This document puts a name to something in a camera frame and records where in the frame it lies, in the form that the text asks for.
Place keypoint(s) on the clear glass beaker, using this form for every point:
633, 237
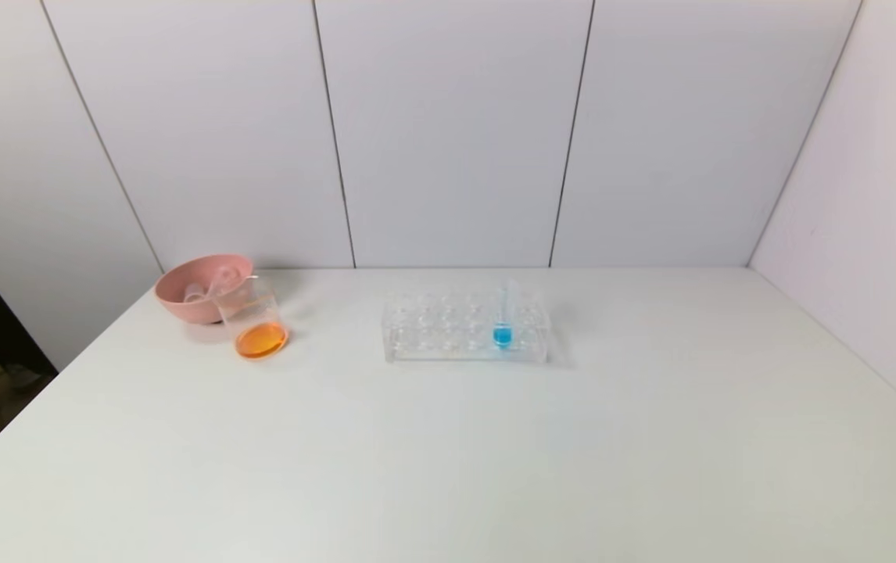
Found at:
260, 340

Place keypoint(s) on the clear acrylic test tube rack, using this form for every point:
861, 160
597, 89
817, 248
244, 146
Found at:
448, 344

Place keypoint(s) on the test tube with blue pigment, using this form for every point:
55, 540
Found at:
503, 336

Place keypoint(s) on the pink plastic bowl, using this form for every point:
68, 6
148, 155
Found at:
178, 301

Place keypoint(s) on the test tube with yellow pigment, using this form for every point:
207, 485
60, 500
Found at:
221, 280

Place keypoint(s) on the test tube with red pigment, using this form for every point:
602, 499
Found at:
194, 295

